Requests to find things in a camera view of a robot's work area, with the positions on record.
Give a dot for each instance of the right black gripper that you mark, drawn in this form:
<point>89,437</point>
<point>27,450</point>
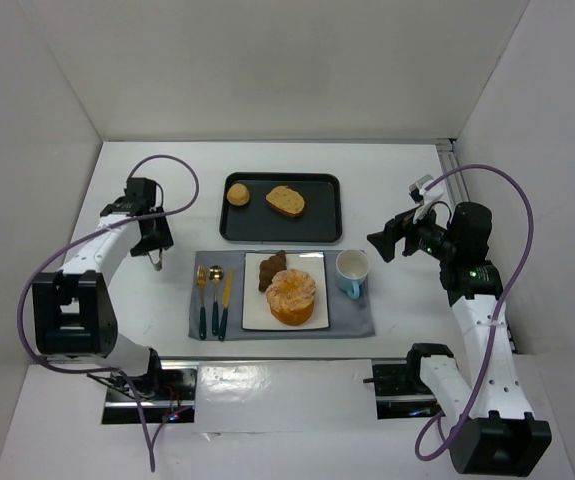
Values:
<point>398,235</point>

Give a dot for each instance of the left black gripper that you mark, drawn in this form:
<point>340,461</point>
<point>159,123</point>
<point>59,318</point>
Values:
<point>152,237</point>

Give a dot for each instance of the silver metal tongs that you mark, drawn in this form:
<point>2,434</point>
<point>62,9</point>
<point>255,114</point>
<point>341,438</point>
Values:
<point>156,259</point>

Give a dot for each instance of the large sugared round bread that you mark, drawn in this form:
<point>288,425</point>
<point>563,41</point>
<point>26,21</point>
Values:
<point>291,296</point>

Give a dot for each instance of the brown chocolate croissant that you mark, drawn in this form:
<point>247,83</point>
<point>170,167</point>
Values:
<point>269,268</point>

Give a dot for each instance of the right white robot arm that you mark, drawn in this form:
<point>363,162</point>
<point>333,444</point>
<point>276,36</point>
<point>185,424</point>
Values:
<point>493,427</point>

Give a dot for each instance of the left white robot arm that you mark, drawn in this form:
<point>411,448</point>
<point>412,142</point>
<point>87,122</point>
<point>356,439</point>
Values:
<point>73,313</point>

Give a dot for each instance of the blue white mug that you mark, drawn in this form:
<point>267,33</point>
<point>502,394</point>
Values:
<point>352,268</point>

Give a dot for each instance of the black baking tray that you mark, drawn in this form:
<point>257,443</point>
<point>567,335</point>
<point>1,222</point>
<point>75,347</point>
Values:
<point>257,222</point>

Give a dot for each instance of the small round bun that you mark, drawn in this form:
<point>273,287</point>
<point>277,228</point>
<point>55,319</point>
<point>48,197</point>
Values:
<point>238,195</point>

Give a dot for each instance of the grey cloth placemat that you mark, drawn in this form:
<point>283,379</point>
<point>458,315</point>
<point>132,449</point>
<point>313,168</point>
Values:
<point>348,318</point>

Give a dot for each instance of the sliced loaf cake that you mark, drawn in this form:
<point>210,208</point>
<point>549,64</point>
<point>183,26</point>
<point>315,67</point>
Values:
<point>286,201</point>

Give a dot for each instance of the white square plate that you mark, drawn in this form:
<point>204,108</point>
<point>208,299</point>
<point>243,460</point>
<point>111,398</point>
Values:
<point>256,315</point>

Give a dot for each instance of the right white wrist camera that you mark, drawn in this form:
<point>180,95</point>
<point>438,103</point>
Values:
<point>425,196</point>

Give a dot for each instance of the gold fork green handle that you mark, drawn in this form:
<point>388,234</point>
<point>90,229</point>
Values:
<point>201,278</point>

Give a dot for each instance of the gold spoon green handle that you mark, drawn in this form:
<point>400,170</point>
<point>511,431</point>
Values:
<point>216,275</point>

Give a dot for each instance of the gold knife green handle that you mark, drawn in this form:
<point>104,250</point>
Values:
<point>225,303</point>

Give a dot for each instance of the aluminium frame post right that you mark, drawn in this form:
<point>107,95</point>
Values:
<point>454,185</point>

